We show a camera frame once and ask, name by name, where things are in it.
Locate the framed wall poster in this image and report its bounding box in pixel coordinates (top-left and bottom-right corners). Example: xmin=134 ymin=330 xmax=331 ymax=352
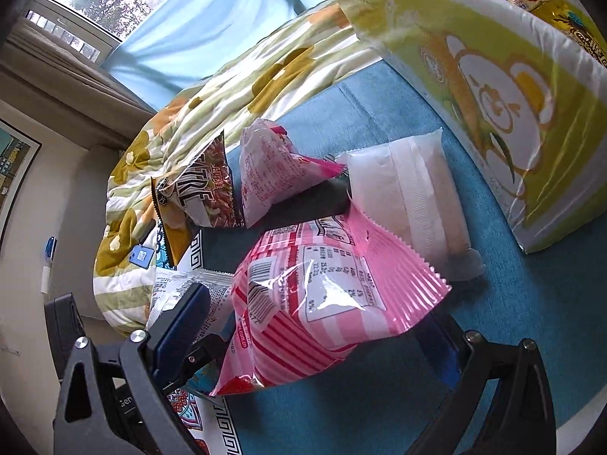
xmin=0 ymin=118 xmax=42 ymax=242

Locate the pink white snack bag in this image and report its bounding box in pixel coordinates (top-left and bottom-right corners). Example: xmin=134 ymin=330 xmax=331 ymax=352
xmin=239 ymin=118 xmax=347 ymax=228

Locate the yellow black snack bag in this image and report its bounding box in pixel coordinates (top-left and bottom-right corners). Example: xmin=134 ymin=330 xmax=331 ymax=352
xmin=536 ymin=0 xmax=607 ymax=67

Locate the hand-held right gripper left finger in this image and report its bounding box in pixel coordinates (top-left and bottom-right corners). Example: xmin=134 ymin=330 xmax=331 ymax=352
xmin=53 ymin=282 xmax=223 ymax=455

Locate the floral blanket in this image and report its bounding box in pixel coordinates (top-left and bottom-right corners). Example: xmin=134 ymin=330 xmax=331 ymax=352
xmin=93 ymin=0 xmax=382 ymax=337

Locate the white translucent packet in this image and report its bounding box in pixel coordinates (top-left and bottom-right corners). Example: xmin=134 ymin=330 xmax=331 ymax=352
xmin=334 ymin=127 xmax=487 ymax=282

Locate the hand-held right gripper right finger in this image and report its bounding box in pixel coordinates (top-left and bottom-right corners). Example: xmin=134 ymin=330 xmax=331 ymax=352
xmin=405 ymin=315 xmax=557 ymax=455

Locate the blue table mat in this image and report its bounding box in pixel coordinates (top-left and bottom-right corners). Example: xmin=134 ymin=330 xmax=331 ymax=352
xmin=194 ymin=61 xmax=607 ymax=455

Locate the brown curtain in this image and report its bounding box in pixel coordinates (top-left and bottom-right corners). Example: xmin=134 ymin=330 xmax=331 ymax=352
xmin=0 ymin=24 xmax=157 ymax=147

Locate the brown lettered snack bag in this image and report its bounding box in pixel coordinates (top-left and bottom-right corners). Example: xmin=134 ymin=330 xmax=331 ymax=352
xmin=151 ymin=132 xmax=245 ymax=266

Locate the green cardboard box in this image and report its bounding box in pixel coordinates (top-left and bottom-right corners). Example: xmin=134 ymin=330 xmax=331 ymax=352
xmin=310 ymin=0 xmax=607 ymax=254

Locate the pink striped snack bag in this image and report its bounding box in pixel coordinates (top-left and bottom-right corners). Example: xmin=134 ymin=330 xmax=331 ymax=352
xmin=209 ymin=213 xmax=451 ymax=397

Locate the light blue cloth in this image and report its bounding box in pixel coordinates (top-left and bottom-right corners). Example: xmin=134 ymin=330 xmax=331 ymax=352
xmin=102 ymin=0 xmax=328 ymax=112

